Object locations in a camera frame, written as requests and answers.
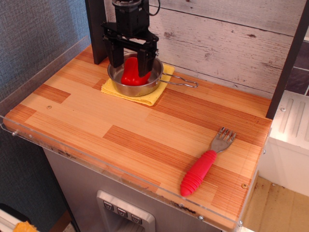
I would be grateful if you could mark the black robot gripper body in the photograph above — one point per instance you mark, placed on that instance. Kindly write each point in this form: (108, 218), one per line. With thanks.
(131, 26)

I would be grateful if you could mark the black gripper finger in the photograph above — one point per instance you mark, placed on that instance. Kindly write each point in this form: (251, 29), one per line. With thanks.
(145, 62)
(115, 53)

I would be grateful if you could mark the red toy bell pepper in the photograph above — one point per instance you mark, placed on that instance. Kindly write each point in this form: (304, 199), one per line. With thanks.
(131, 76)

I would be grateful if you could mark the yellow folded cloth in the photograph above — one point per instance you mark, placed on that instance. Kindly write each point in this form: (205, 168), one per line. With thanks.
(144, 97)

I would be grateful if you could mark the clear acrylic table guard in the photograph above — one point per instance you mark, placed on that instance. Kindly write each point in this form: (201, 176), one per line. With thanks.
(149, 148)

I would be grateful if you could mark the grey toy fridge dispenser panel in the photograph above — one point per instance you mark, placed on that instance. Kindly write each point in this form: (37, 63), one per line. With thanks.
(121, 216)

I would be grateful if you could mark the white toy cabinet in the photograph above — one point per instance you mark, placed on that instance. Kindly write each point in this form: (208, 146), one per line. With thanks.
(285, 158)

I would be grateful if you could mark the yellow object at corner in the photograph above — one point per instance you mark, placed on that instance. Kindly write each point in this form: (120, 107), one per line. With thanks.
(24, 227)

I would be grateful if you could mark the stainless steel pot with handle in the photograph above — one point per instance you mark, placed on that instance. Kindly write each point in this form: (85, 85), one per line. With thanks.
(175, 80)

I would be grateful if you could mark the dark wooden left post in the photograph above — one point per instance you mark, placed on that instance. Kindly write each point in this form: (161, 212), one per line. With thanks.
(96, 15)

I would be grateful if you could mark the dark wooden post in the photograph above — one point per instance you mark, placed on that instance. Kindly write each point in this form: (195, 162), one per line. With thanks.
(96, 15)
(289, 63)

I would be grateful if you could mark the fork with red handle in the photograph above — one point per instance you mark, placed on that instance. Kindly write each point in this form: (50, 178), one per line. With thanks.
(196, 174)

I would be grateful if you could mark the dark wooden right post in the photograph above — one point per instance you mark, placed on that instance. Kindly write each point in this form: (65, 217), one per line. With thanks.
(289, 63)

